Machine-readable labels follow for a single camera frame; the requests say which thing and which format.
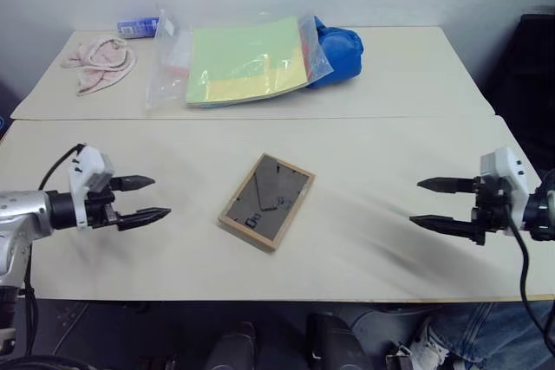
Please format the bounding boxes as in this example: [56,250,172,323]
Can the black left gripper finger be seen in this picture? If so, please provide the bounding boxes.
[117,207,173,232]
[120,174,157,192]

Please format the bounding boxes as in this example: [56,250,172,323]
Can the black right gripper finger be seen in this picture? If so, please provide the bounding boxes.
[415,177,477,195]
[408,214,479,242]

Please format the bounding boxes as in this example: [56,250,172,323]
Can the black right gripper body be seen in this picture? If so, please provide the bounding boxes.
[469,175,516,247]

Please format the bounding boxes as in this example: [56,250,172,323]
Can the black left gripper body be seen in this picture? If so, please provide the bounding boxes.
[84,176,127,232]

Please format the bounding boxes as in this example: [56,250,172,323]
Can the clear plastic zip bag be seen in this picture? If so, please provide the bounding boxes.
[143,9,336,113]

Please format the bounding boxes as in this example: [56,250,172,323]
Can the person's leg in jeans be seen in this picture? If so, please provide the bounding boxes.
[428,300,555,366]

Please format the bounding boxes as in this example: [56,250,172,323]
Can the white sneaker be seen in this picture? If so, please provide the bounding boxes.
[408,315,453,363]

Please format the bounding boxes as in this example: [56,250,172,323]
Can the pink cloth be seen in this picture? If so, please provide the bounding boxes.
[60,36,138,98]

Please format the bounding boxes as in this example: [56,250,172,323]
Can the small blue packet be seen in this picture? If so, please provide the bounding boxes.
[117,16,163,40]

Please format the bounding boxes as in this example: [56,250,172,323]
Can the dark rounded shape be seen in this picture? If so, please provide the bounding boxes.
[304,312,373,370]
[205,321,258,370]

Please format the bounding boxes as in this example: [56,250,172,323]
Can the coloured paper sheet stack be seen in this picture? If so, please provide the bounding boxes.
[185,16,310,110]

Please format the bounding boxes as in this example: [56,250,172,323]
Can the blue fabric bundle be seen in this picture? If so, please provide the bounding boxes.
[306,15,366,90]

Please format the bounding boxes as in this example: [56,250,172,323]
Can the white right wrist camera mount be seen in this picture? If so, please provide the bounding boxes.
[479,146,532,233]

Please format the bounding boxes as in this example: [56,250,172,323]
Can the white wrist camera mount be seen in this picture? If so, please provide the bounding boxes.
[479,146,532,233]
[68,144,116,230]

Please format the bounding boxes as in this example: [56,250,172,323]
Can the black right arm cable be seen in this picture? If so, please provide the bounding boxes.
[504,202,555,346]

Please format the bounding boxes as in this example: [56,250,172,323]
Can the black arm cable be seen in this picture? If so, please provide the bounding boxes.
[37,143,88,191]
[504,202,555,346]

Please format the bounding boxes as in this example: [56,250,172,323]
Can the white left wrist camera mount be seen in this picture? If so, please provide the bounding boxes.
[68,144,116,230]

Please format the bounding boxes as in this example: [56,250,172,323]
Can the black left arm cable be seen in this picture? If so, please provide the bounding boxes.
[37,143,88,191]

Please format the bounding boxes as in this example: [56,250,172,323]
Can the black robot body cable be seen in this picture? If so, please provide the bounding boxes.
[23,244,41,356]

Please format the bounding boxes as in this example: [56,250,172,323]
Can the wooden picture frame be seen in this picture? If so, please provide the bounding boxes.
[217,152,317,254]

